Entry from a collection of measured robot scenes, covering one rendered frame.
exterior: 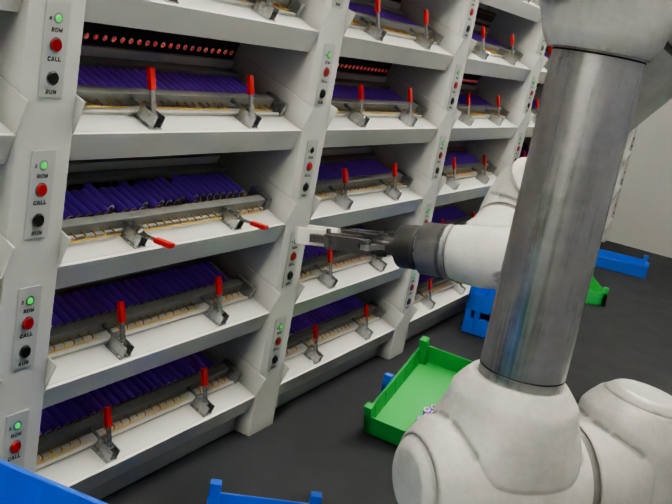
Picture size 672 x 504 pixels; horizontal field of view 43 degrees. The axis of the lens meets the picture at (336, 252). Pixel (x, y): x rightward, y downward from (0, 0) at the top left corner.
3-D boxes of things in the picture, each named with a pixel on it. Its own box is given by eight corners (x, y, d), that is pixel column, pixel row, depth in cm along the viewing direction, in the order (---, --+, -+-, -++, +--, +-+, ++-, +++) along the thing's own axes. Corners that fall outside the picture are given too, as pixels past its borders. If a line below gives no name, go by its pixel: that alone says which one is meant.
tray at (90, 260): (276, 241, 177) (297, 203, 173) (46, 291, 125) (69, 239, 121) (209, 186, 183) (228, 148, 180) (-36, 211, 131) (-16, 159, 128)
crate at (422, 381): (441, 465, 191) (443, 439, 187) (362, 431, 200) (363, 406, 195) (494, 386, 212) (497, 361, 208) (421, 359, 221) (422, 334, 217)
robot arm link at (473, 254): (446, 297, 141) (474, 249, 150) (539, 310, 133) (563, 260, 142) (437, 244, 135) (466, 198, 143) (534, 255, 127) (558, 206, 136)
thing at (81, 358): (261, 328, 182) (290, 277, 176) (34, 412, 129) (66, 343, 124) (195, 271, 188) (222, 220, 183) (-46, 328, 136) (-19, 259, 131)
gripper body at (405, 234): (409, 273, 141) (359, 266, 145) (430, 266, 148) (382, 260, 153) (412, 228, 140) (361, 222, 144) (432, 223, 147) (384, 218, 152)
